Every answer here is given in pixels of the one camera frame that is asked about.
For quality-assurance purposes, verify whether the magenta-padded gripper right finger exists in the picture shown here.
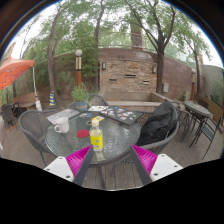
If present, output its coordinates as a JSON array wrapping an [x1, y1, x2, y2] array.
[[129, 144, 184, 186]]

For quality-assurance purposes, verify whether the black backpack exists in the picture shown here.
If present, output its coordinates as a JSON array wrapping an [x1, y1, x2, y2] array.
[[136, 101, 179, 147]]

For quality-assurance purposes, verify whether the green plant in blue pot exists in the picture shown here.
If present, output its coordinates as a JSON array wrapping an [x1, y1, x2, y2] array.
[[70, 83, 90, 113]]

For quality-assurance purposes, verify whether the wooden bench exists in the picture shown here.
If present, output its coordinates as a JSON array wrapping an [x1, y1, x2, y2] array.
[[12, 91, 38, 109]]

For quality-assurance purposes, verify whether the black metal patio chair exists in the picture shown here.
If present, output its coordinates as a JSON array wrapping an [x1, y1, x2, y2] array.
[[189, 114, 223, 160]]

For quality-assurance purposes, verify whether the black laptop with stickers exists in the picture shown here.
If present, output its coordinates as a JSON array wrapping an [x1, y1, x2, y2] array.
[[100, 105, 144, 126]]

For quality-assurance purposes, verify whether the white ceramic mug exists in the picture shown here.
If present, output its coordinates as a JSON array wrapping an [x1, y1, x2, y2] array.
[[53, 116, 70, 134]]

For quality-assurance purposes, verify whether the clear bottle with yellow label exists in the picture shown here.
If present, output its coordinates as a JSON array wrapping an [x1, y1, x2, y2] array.
[[89, 118, 105, 153]]

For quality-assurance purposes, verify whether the white sticker sheet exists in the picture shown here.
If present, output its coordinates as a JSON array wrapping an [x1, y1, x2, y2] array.
[[87, 105, 109, 113]]

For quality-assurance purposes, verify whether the blue and yellow striped cone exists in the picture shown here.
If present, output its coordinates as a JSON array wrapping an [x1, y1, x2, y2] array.
[[48, 90, 57, 108]]

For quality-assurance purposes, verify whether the brown lamp post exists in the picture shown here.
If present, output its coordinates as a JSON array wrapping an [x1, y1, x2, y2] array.
[[190, 68, 197, 101]]

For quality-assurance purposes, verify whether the tall tree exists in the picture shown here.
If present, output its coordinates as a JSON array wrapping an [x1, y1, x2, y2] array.
[[183, 29, 204, 94], [128, 0, 178, 94], [46, 3, 68, 108], [93, 0, 108, 91]]

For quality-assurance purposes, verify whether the round dark patio table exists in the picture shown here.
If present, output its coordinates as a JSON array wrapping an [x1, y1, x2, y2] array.
[[183, 100, 212, 134]]

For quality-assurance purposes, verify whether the orange parasol with white pole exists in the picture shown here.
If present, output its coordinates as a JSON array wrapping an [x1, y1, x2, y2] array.
[[0, 56, 43, 112]]

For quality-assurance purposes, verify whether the lamp post with white globe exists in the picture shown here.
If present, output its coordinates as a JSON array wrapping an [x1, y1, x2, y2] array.
[[74, 49, 84, 88]]

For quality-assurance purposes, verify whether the dark patio chair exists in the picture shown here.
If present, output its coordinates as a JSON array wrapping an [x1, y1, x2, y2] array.
[[0, 101, 20, 128]]

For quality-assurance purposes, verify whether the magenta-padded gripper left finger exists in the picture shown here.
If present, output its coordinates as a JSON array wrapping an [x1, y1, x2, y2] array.
[[43, 144, 95, 187]]

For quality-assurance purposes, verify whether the silver laptop with stickers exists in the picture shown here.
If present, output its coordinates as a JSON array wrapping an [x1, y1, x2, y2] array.
[[46, 108, 81, 126]]

